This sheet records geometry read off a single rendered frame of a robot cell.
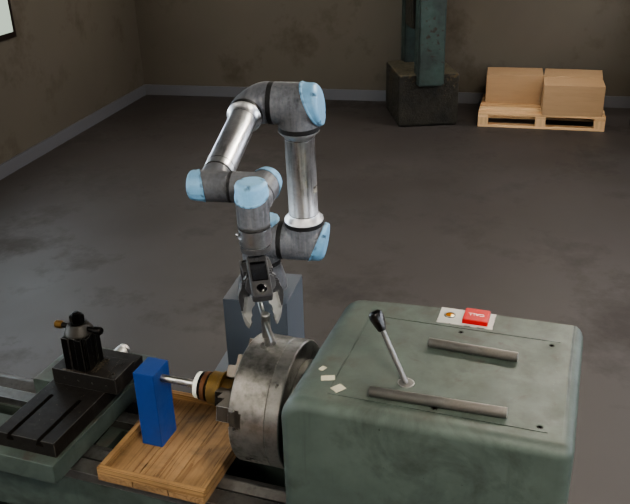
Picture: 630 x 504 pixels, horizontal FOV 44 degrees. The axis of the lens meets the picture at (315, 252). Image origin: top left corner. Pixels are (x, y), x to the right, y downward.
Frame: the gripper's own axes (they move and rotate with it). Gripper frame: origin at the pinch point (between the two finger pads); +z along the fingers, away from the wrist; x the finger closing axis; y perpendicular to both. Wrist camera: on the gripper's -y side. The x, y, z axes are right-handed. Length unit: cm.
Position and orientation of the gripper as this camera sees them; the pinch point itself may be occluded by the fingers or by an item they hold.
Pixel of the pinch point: (263, 322)
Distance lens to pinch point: 188.3
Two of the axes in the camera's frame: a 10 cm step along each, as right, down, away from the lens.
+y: -2.3, -4.3, 8.7
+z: 0.4, 8.9, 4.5
